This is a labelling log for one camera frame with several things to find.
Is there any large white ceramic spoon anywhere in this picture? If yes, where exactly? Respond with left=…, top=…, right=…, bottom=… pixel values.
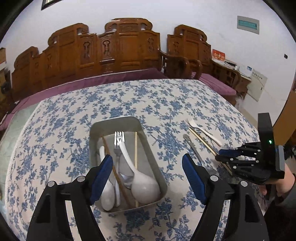
left=119, top=141, right=160, bottom=204

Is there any wooden side table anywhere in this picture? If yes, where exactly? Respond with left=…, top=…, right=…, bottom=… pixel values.
left=211, top=60, right=251, bottom=99

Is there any white electrical panel box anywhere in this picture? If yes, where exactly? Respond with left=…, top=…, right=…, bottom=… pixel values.
left=247, top=69, right=267, bottom=101

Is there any metal rectangular tray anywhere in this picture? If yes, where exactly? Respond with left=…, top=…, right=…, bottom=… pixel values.
left=89, top=116, right=168, bottom=213

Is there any white plastic fork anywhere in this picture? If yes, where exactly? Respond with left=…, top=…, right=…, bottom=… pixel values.
left=186, top=118, right=222, bottom=147

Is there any right human hand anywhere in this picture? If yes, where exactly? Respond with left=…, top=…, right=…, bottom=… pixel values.
left=269, top=163, right=295, bottom=198

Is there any dark brown chopstick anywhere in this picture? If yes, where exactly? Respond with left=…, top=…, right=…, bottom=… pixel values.
left=195, top=134, right=232, bottom=175
left=102, top=136, right=133, bottom=208

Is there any light chopstick in tray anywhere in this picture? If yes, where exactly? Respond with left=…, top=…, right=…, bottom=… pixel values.
left=134, top=132, right=139, bottom=208

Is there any blue floral tablecloth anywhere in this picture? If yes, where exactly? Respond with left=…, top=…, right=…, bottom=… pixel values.
left=4, top=78, right=265, bottom=241

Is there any green wall plaque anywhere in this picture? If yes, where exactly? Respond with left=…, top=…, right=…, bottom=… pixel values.
left=237, top=16, right=259, bottom=35

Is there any purple armchair cushion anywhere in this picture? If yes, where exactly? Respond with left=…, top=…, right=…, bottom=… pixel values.
left=199, top=73, right=236, bottom=96

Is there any light bamboo chopstick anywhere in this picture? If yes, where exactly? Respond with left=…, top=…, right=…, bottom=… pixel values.
left=189, top=127, right=233, bottom=176

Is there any purple sofa cushion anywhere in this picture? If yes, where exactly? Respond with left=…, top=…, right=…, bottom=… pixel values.
left=1, top=68, right=166, bottom=131

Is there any white router box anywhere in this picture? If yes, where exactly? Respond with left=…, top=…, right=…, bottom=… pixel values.
left=239, top=65, right=253, bottom=77

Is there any steel smiley spoon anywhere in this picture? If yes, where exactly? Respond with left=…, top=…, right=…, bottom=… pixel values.
left=183, top=134, right=219, bottom=177

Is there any red sign card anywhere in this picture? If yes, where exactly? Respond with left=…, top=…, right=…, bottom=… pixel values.
left=212, top=49, right=226, bottom=61

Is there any white spoon in tray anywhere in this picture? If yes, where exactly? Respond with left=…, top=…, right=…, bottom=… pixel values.
left=99, top=146, right=115, bottom=212

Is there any carved wooden armchair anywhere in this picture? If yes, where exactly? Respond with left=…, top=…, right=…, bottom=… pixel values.
left=166, top=24, right=241, bottom=93

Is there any carved wooden sofa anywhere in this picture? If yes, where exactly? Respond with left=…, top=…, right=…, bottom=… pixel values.
left=10, top=17, right=191, bottom=100

